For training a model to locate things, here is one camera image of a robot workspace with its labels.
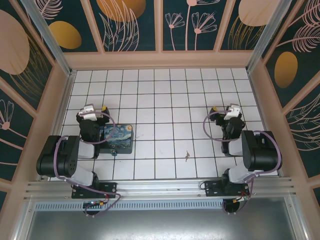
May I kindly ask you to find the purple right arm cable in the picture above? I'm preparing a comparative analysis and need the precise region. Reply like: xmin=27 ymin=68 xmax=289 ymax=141
xmin=202 ymin=111 xmax=284 ymax=215

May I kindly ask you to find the grey metal sheet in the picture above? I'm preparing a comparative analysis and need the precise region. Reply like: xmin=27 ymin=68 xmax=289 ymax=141
xmin=14 ymin=197 xmax=310 ymax=240

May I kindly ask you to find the aluminium frame post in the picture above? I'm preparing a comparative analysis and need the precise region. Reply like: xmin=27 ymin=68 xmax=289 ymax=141
xmin=245 ymin=0 xmax=301 ymax=73
xmin=19 ymin=0 xmax=77 ymax=77

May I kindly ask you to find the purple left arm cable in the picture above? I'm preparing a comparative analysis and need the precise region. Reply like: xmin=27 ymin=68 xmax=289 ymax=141
xmin=54 ymin=111 xmax=123 ymax=218

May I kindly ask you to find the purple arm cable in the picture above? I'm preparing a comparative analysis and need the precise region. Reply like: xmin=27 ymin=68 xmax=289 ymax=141
xmin=202 ymin=111 xmax=284 ymax=215
xmin=54 ymin=111 xmax=123 ymax=218

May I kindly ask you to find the aluminium table edge rail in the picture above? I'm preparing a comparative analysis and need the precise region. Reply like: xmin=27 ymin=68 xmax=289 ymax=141
xmin=37 ymin=71 xmax=76 ymax=181
xmin=247 ymin=70 xmax=287 ymax=177

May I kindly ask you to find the grey slotted cable duct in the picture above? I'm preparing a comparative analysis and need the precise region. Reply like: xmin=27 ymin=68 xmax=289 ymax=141
xmin=33 ymin=201 xmax=226 ymax=212

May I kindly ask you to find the aluminium mounting rail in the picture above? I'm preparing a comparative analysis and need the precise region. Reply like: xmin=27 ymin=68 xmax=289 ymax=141
xmin=23 ymin=177 xmax=297 ymax=201

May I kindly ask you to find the starry night tin box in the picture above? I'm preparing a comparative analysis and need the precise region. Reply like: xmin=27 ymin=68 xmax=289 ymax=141
xmin=98 ymin=122 xmax=135 ymax=155

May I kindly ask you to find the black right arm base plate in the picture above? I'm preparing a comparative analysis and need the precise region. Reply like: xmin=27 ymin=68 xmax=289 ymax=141
xmin=204 ymin=179 xmax=251 ymax=199

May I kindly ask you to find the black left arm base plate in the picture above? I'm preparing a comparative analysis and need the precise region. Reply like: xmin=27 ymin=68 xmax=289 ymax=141
xmin=71 ymin=181 xmax=118 ymax=200

